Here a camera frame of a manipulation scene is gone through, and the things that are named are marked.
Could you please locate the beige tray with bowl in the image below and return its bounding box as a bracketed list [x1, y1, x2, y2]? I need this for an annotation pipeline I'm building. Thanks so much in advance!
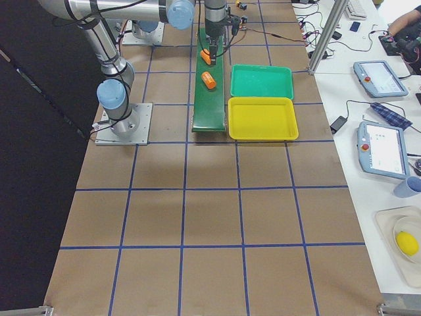
[375, 206, 420, 289]

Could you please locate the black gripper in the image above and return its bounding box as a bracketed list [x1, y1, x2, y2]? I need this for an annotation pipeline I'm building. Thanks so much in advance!
[204, 0, 227, 65]

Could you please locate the black power adapter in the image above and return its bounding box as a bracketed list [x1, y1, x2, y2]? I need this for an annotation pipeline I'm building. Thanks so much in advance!
[330, 116, 347, 135]

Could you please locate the white keyboard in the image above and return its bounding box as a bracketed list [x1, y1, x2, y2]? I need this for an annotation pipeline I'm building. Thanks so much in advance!
[345, 0, 367, 20]

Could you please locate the teach pendant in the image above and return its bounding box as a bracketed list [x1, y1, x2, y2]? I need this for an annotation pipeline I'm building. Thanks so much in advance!
[353, 61, 408, 98]
[357, 121, 410, 180]

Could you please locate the lower teach pendant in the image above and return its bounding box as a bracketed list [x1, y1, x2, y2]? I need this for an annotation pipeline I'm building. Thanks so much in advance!
[357, 121, 410, 180]

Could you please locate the aluminium frame post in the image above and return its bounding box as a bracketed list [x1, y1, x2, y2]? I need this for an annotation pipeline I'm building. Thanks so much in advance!
[308, 0, 347, 75]

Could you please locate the person hand at desk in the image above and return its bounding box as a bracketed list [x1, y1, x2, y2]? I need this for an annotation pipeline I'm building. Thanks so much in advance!
[387, 9, 420, 36]

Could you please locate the orange cylinder with white text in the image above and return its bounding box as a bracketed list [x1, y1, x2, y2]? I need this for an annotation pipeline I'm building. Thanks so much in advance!
[201, 71, 217, 90]

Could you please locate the blue plaid cloth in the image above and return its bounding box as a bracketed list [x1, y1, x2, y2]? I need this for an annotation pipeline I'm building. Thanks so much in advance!
[370, 102, 412, 130]

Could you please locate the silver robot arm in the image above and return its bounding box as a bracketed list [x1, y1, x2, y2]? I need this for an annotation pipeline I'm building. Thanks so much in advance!
[132, 20, 159, 41]
[39, 1, 240, 79]

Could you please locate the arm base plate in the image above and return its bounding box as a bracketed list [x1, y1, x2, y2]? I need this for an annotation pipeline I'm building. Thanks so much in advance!
[94, 103, 153, 145]
[122, 20, 164, 46]

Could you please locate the green conveyor belt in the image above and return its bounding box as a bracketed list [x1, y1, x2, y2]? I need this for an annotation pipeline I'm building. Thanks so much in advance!
[191, 28, 226, 132]

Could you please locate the yellow lemon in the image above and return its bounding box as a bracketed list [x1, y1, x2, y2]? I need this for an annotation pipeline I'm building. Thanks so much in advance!
[395, 231, 419, 256]

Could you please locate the yellow plastic tray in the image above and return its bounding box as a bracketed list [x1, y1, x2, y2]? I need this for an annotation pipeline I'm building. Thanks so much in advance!
[228, 97, 299, 141]

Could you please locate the dark blue phone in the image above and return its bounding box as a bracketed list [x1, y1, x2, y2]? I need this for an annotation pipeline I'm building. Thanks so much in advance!
[349, 21, 360, 32]

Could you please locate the light blue cup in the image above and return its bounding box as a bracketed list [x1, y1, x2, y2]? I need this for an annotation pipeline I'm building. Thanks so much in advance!
[393, 176, 421, 198]

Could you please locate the green plastic tray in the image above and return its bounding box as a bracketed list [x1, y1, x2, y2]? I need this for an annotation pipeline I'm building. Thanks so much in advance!
[230, 64, 294, 99]

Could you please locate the plain orange cylinder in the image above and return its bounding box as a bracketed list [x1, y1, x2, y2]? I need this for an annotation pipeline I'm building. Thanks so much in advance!
[200, 49, 212, 65]

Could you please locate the upper teach pendant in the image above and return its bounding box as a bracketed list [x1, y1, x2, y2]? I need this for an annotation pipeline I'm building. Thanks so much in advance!
[353, 61, 408, 98]

